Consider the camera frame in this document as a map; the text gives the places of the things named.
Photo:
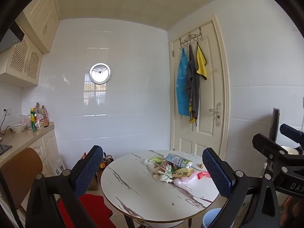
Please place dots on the bottles on counter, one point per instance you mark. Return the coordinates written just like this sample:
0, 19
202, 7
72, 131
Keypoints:
45, 118

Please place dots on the yellow cooking oil bottle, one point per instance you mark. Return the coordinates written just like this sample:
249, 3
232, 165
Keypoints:
102, 163

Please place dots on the green snack packet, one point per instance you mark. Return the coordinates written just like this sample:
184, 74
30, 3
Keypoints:
156, 159

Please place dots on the white wall socket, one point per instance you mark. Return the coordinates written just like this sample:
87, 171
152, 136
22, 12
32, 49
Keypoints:
6, 111

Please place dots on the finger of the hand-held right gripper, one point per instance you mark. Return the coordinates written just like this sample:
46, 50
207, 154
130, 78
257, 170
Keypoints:
266, 147
291, 133

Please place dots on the dark glass jar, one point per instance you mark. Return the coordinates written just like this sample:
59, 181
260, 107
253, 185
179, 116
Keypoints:
108, 158

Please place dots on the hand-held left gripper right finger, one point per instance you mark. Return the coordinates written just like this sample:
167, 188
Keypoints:
215, 171

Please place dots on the yellow cloth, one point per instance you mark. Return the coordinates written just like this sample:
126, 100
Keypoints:
201, 64

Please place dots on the red seat cushion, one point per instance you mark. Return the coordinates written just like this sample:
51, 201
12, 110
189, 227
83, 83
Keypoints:
95, 206

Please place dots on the dark upright panel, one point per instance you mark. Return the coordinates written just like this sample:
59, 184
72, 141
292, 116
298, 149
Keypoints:
275, 123

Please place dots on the cream wall cabinets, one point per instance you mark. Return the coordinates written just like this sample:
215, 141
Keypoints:
45, 21

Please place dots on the black range hood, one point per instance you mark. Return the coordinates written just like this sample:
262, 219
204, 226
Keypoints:
9, 35

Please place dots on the grey apron with yellow trim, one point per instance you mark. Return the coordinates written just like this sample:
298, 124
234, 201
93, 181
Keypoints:
193, 87

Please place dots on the green dish soap bottle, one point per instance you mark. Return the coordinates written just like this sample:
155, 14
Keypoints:
32, 121

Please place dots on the blue green drink carton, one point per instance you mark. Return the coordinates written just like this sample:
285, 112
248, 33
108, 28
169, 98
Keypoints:
178, 161

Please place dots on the cream base cabinet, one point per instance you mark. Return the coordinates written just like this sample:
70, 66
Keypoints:
48, 147

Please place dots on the black induction cooktop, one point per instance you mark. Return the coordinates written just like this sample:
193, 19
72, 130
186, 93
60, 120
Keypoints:
4, 148

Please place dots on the yellow snack packet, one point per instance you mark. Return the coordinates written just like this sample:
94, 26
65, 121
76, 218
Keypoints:
181, 173

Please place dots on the brown cardboard box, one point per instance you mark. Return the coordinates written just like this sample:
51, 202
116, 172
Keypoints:
93, 185

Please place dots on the clear plastic container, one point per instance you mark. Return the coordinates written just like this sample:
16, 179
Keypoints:
23, 118

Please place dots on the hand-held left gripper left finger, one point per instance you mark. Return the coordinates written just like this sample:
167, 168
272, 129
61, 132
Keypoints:
89, 171

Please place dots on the beige kitchen countertop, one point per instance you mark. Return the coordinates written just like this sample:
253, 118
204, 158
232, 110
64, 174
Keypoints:
21, 142

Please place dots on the person's right hand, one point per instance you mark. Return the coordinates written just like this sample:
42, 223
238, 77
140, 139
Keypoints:
293, 206

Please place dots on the blue apron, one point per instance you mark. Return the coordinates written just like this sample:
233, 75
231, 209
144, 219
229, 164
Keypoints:
182, 87

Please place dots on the round white marble table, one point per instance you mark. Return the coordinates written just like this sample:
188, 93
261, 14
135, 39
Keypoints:
142, 190

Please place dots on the tall dark-capped glass bottle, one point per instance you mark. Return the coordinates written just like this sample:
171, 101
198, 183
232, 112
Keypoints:
37, 108

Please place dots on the metal over-door hook rack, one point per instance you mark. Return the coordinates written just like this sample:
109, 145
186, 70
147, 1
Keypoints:
189, 36

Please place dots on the cream panelled door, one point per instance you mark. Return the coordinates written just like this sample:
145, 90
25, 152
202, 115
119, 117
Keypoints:
211, 95

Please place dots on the light blue bucket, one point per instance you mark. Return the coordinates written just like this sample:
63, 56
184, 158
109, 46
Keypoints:
211, 216

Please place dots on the cream lattice door cabinet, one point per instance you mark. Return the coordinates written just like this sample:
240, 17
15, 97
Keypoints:
21, 59

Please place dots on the red wrapper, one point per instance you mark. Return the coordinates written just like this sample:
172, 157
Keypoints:
203, 175

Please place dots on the clear plastic bag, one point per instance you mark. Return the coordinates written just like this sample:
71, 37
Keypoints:
148, 165

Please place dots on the white round bowl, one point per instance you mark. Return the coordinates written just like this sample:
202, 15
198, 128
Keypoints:
288, 150

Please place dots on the round silver wall clock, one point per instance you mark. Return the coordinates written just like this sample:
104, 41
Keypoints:
100, 73

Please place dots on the small brown lump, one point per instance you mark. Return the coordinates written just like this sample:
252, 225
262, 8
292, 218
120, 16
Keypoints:
201, 165

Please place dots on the pink plastic bag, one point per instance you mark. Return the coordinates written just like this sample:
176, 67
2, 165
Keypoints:
187, 181

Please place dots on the red white snack packet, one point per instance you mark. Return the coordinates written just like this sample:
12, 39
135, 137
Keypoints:
165, 167

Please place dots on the brown wooden chair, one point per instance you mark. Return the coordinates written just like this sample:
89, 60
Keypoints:
19, 171

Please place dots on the white patterned bowl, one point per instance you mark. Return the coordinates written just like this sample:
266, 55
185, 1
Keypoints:
17, 128

